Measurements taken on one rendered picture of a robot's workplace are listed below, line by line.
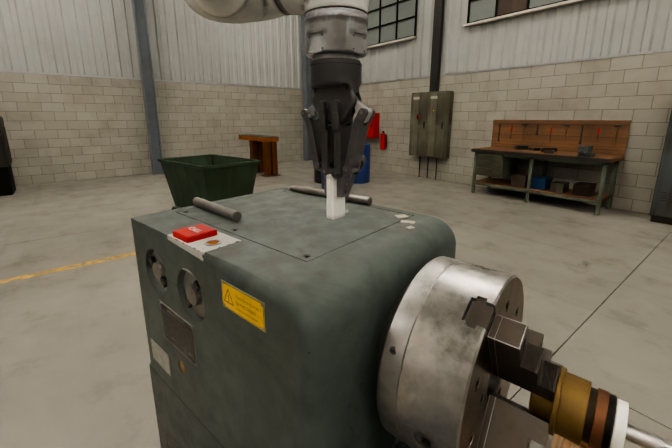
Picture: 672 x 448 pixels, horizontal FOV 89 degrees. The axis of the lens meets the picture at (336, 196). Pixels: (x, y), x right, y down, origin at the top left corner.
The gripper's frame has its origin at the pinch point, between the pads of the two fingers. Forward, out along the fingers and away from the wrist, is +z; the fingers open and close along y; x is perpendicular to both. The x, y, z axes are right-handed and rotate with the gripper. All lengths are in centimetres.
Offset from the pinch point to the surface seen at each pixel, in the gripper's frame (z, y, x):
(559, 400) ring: 24.9, 32.1, 8.7
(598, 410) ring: 24.5, 36.2, 9.6
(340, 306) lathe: 13.2, 7.3, -7.5
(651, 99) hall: -38, 46, 673
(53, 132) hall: 22, -973, 141
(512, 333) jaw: 15.6, 26.1, 5.4
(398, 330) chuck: 18.1, 12.6, -0.7
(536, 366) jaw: 19.9, 29.2, 6.8
